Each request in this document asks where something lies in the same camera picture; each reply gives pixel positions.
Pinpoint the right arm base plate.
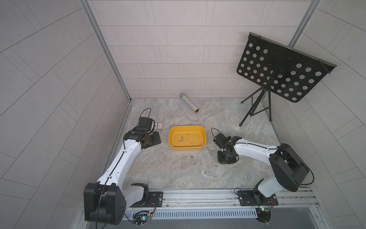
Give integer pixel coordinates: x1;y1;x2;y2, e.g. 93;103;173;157
234;189;278;207

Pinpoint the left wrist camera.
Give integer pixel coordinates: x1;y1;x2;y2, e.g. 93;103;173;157
137;117;155;134

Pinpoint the left green circuit board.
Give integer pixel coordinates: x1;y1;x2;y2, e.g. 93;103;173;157
132;210;153;227

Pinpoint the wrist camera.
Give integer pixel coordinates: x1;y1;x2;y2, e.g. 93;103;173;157
137;117;155;134
213;133;231;149

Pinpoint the rhinestone silver microphone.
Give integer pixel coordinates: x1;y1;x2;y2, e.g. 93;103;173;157
180;93;199;113

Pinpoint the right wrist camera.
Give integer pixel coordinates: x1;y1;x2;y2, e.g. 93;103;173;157
213;133;231;149

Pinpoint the playing card box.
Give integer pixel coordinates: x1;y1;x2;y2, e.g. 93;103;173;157
154;123;163;131

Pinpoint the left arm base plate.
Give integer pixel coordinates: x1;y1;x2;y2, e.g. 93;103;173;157
131;191;164;208

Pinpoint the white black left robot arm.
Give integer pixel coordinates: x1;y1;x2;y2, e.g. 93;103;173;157
83;130;161;225

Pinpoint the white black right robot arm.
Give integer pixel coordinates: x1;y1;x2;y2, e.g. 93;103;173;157
213;134;312;204

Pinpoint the right green circuit board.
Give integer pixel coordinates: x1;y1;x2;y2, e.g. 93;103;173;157
255;208;272;224

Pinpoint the green circuit board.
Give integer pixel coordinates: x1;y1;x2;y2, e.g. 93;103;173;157
255;208;272;224
132;210;153;227

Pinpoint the yellow plastic storage box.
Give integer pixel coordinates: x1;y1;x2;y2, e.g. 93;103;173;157
169;126;207;151

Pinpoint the black perforated music stand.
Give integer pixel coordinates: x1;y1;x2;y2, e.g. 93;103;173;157
236;32;336;117

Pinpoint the aluminium rail frame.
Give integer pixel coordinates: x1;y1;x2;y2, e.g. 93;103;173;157
122;188;330;229

